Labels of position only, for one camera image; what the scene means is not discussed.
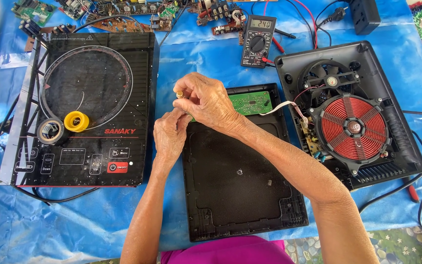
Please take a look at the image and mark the person's left hand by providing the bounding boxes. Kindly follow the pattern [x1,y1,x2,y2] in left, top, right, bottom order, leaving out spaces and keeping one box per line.
[153,108,193,164]

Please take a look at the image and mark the person's right hand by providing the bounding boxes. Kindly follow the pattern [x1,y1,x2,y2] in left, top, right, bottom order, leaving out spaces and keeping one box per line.
[173,72,247,137]

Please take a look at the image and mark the blue plastic table cover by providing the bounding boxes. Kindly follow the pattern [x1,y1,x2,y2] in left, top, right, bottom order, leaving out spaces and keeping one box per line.
[0,0,422,264]

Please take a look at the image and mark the green control circuit board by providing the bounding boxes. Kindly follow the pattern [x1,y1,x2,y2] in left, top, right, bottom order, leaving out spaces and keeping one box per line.
[191,90,273,122]

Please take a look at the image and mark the red-brown narrow circuit board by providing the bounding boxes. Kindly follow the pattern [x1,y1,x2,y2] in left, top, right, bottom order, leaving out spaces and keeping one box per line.
[211,22,247,45]

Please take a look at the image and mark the small green circuit board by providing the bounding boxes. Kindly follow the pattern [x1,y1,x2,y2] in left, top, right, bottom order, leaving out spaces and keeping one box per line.
[158,4,179,20]

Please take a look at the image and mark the circuit board with black relays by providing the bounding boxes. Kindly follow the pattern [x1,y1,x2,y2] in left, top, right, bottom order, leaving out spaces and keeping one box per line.
[188,0,250,27]

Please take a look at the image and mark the black digital multimeter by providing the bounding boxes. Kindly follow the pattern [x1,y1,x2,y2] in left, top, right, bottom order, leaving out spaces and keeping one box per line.
[240,15,277,69]

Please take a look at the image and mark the brown copper-side circuit board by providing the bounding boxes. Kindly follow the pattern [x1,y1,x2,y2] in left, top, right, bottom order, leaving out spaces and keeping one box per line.
[86,15,153,33]

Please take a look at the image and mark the red multimeter probe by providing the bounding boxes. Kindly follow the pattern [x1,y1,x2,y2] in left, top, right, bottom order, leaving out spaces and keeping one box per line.
[271,36,285,54]

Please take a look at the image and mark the long dark circuit board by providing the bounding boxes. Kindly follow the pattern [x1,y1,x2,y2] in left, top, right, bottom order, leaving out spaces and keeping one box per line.
[94,0,182,16]

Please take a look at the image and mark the black induction cooker glass top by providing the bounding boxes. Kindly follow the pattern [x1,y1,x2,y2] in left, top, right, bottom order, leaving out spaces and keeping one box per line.
[0,32,159,188]

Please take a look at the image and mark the yellow solder spool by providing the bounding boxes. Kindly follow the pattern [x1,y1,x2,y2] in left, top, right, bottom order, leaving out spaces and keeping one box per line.
[64,111,90,133]

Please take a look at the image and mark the black multimeter probe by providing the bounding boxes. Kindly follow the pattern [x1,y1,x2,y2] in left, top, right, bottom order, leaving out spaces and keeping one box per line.
[274,29,300,39]

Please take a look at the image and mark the grey tape roll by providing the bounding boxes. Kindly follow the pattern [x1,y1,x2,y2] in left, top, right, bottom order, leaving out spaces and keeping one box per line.
[37,118,66,144]

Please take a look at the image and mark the yellow power circuit board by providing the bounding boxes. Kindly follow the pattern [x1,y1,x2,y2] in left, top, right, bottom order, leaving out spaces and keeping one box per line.
[301,117,329,163]

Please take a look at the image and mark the black cooling fan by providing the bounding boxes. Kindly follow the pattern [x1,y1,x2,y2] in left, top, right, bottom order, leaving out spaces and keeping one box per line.
[299,60,362,108]

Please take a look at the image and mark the person's pink shirt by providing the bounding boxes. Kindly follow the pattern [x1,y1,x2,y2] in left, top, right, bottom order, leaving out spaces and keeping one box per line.
[160,235,296,264]

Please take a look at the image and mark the black mains plug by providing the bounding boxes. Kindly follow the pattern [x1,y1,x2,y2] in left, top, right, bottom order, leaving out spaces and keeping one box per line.
[323,7,349,23]

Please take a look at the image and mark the red copper induction coil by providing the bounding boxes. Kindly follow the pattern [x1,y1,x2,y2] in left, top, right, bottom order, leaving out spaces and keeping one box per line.
[319,96,388,162]

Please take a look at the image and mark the board with blue capacitors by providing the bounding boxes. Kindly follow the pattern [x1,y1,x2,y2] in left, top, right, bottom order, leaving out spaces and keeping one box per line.
[19,19,42,37]

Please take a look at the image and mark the green loose circuit board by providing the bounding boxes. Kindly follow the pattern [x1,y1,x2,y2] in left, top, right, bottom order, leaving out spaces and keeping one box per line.
[11,0,57,27]

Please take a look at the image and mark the black induction cooker base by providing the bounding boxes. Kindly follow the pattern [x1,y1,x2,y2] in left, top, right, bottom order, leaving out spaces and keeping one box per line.
[274,40,422,191]

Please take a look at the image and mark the pebble print floor mat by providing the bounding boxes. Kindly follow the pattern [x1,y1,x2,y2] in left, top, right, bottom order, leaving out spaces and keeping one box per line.
[284,224,422,264]

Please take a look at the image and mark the white ribbon cable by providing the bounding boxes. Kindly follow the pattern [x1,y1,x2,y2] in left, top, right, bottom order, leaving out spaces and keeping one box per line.
[259,101,309,126]

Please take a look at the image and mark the red multimeter lead wire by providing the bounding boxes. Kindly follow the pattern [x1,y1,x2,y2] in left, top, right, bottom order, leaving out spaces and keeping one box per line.
[262,0,318,50]

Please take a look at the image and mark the white-wired loose circuit board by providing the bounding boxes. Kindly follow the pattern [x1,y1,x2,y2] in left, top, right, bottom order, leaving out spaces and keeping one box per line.
[55,0,94,21]

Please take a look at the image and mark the thick black cable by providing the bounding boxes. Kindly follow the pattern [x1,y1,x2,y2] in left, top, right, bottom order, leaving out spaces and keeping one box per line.
[358,152,422,214]

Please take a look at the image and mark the red-handled pliers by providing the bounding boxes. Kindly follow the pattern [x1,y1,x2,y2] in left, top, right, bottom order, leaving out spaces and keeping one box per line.
[401,174,422,203]

